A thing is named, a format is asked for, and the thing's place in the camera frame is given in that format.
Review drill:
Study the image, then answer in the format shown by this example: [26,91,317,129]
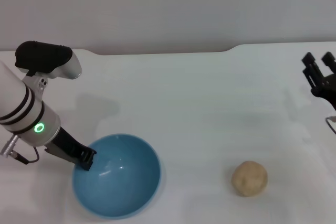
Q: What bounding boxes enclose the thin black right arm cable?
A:
[325,115,336,134]

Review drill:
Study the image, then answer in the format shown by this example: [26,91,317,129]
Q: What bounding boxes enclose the black cable with silver connector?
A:
[0,134,40,165]

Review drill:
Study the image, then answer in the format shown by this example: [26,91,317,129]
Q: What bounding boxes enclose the blue bowl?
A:
[72,133,161,220]

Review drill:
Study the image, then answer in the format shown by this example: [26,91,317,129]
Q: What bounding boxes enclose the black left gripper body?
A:
[44,126,88,166]

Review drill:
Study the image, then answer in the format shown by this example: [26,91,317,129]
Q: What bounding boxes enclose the round tan egg yolk pastry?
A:
[230,160,268,197]

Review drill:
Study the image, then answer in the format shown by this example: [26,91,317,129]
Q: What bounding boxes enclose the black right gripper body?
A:
[310,73,336,111]

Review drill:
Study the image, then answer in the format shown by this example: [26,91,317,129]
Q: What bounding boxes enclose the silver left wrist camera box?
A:
[14,40,82,80]

